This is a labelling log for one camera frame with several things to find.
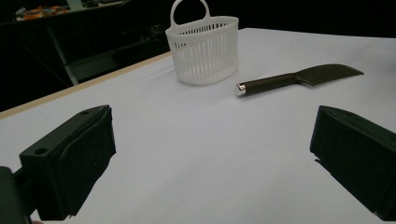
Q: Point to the white table sheet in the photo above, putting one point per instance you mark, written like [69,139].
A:
[186,155]

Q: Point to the white plastic slotted basket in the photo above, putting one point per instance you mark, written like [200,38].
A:
[202,62]

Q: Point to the grey metal desk leg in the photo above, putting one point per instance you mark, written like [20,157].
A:
[63,59]

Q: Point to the dark desk with orange clutter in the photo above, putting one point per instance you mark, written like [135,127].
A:
[43,12]

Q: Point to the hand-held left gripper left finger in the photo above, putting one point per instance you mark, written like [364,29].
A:
[71,161]

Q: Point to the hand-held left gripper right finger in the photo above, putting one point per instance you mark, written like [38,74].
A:
[358,155]

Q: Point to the black kitchen knife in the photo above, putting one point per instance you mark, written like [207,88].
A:
[271,83]

